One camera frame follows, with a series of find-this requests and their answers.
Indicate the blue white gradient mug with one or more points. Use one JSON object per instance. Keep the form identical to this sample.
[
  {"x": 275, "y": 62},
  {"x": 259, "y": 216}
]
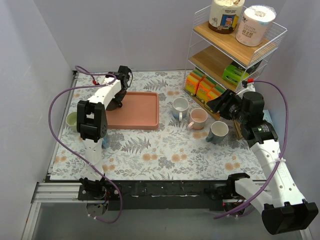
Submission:
[{"x": 180, "y": 108}]

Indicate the orange sponge pack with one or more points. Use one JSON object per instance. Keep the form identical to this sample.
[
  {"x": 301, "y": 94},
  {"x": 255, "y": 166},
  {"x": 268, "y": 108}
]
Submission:
[
  {"x": 205, "y": 86},
  {"x": 214, "y": 93},
  {"x": 193, "y": 80}
]

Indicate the pink mug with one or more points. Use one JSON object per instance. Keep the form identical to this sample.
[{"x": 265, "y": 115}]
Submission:
[{"x": 197, "y": 119}]

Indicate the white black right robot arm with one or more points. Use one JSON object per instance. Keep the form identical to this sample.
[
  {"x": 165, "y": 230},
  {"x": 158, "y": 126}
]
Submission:
[{"x": 284, "y": 208}]

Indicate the blue butterfly mug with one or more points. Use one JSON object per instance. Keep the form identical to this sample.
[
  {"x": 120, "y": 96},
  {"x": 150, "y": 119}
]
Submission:
[{"x": 105, "y": 142}]

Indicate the green ceramic mug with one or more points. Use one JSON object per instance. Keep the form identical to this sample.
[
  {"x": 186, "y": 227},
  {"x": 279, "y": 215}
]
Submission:
[{"x": 71, "y": 121}]

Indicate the pink toilet paper roll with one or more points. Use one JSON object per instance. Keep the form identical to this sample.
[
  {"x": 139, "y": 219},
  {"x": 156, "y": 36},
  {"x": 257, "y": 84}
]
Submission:
[{"x": 255, "y": 22}]

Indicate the white wire shelf rack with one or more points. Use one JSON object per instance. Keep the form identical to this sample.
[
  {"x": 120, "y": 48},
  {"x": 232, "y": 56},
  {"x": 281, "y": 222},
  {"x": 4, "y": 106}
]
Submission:
[{"x": 211, "y": 52}]

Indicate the terracotta pink tray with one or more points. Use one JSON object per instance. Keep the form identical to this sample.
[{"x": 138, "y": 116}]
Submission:
[{"x": 139, "y": 111}]

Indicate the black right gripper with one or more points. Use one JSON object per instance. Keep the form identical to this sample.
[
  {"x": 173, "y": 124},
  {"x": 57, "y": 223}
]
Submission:
[{"x": 225, "y": 105}]

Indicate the dark grey mug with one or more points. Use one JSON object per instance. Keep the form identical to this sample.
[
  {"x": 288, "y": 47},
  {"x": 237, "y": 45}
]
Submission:
[{"x": 217, "y": 132}]

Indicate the orange sponge pack middle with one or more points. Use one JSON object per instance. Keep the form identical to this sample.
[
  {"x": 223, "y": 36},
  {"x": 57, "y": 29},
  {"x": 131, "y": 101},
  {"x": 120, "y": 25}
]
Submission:
[{"x": 205, "y": 86}]

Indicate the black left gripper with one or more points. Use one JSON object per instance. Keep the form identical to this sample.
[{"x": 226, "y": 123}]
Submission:
[{"x": 116, "y": 102}]

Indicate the blue brown chips bag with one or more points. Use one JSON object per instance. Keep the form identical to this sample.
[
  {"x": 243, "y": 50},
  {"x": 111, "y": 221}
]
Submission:
[{"x": 266, "y": 117}]

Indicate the brown cartoon tissue roll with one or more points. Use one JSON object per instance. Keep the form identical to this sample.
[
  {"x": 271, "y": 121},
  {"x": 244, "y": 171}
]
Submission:
[{"x": 224, "y": 15}]

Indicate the orange sponge pack left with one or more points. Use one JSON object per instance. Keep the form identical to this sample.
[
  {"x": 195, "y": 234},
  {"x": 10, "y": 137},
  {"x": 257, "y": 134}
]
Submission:
[{"x": 193, "y": 80}]

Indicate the orange sponge pack right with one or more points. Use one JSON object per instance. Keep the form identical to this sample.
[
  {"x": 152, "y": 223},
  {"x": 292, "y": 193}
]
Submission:
[{"x": 214, "y": 93}]

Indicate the green tissue box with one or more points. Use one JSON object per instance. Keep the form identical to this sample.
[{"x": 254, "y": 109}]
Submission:
[{"x": 233, "y": 73}]

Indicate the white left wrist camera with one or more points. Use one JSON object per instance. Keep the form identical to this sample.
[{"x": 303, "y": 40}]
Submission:
[{"x": 103, "y": 79}]

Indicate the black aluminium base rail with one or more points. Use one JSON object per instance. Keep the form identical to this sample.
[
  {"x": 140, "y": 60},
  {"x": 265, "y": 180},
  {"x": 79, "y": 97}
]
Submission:
[{"x": 151, "y": 194}]

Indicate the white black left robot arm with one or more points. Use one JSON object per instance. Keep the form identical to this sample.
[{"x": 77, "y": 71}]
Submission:
[{"x": 92, "y": 125}]

